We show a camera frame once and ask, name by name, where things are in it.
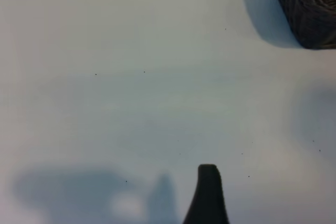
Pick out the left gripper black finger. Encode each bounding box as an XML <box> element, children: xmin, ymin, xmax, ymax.
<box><xmin>182</xmin><ymin>164</ymin><xmax>230</xmax><ymax>224</ymax></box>

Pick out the dark brown wicker basket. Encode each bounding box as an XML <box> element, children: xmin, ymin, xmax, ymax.
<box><xmin>275</xmin><ymin>0</ymin><xmax>336</xmax><ymax>50</ymax></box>

